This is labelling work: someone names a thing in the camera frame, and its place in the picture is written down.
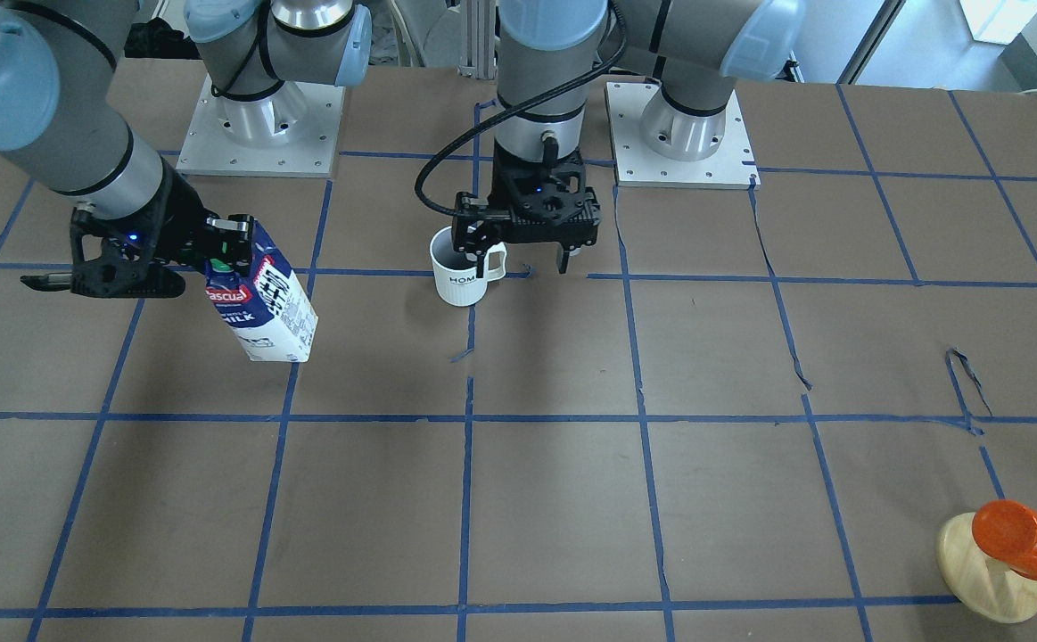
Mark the round wooden stand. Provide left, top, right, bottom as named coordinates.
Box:
left=935, top=512, right=1037, bottom=624

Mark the white ceramic mug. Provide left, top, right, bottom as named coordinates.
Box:
left=429, top=226, right=507, bottom=308

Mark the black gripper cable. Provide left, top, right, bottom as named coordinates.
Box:
left=415, top=9, right=630, bottom=219

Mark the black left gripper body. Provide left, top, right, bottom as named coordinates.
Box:
left=450, top=147, right=601, bottom=255

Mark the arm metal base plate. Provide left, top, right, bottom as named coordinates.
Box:
left=606, top=82, right=761, bottom=190
left=177, top=80, right=344, bottom=178

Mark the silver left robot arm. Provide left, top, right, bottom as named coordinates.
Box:
left=446, top=1, right=807, bottom=274

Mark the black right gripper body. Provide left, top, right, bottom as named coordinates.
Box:
left=20, top=164, right=216, bottom=298

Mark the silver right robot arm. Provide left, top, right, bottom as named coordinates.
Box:
left=0, top=1, right=372, bottom=298

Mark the orange cup on stand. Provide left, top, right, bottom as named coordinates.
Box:
left=971, top=499, right=1037, bottom=580

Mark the blue white milk carton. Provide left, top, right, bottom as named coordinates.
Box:
left=205, top=217, right=318, bottom=362

